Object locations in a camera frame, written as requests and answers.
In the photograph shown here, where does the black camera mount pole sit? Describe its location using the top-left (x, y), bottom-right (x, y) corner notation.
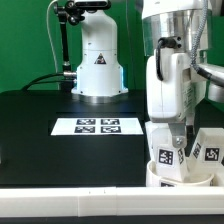
top-left (53, 0), bottom-right (86, 79)

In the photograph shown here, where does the white marker sheet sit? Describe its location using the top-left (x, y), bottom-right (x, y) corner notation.
top-left (51, 118), bottom-right (143, 136)

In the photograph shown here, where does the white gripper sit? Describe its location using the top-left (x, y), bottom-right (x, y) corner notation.
top-left (146, 49), bottom-right (207, 148)

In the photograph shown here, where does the white round stool seat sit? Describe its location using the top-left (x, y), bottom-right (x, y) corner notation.
top-left (145, 159), bottom-right (216, 188)

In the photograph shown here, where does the white cable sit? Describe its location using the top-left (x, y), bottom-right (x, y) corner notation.
top-left (45, 0), bottom-right (62, 74)

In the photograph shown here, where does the white front wall rail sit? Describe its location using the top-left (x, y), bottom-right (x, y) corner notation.
top-left (0, 187), bottom-right (224, 218)

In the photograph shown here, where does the grey braided cable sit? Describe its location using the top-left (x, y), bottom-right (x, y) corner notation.
top-left (189, 0), bottom-right (224, 81)

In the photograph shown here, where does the black cable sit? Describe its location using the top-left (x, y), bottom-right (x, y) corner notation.
top-left (21, 73), bottom-right (78, 92)

